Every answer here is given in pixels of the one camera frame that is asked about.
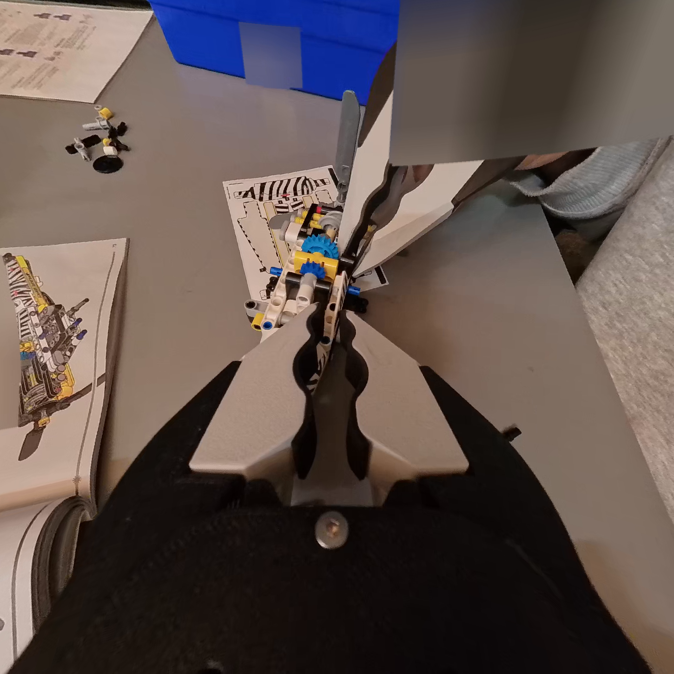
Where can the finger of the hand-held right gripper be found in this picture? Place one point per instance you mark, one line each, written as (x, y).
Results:
(426, 205)
(363, 179)

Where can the small cluster of lego parts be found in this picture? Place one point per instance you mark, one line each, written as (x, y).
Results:
(102, 147)

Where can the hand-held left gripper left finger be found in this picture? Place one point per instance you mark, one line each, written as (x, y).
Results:
(247, 421)

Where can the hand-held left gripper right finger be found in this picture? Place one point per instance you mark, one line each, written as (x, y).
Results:
(410, 421)

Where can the black lego pin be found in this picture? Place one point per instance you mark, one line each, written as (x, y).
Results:
(512, 433)

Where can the open lego instruction booklet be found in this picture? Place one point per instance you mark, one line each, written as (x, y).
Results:
(63, 463)

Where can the zebra striped lego helicopter model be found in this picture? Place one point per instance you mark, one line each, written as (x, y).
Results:
(310, 263)

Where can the zebra striped sticker sheet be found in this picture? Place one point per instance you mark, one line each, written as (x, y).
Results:
(252, 221)

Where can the blue plastic bin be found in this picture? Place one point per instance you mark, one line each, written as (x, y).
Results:
(200, 31)

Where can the printed white paper sheet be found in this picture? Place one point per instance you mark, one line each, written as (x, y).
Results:
(63, 47)

